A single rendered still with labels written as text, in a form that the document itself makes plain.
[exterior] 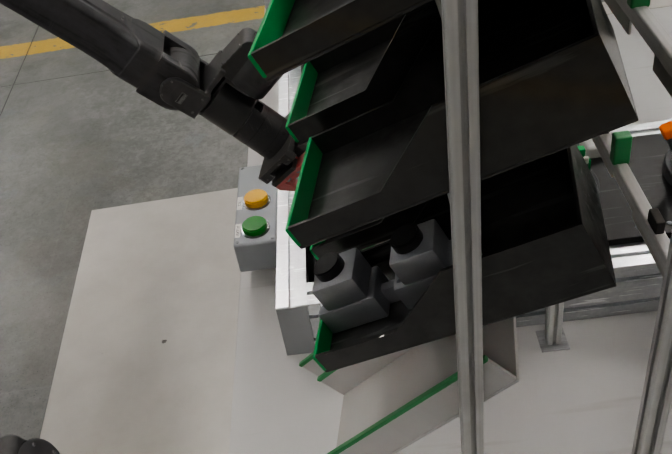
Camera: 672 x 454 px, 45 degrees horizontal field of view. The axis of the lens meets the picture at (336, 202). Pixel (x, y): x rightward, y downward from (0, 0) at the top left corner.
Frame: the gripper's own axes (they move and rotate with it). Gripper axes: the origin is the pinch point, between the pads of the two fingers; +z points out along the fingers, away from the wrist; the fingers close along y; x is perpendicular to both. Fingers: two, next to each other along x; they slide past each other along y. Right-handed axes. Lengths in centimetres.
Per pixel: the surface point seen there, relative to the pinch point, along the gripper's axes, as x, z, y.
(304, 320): 19.1, 10.7, -7.1
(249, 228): 24.6, 1.0, 8.8
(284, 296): 19.3, 6.7, -4.9
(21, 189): 197, -20, 138
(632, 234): -16.7, 41.1, 6.6
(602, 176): -14.4, 39.9, 20.3
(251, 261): 28.1, 4.3, 6.1
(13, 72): 233, -48, 230
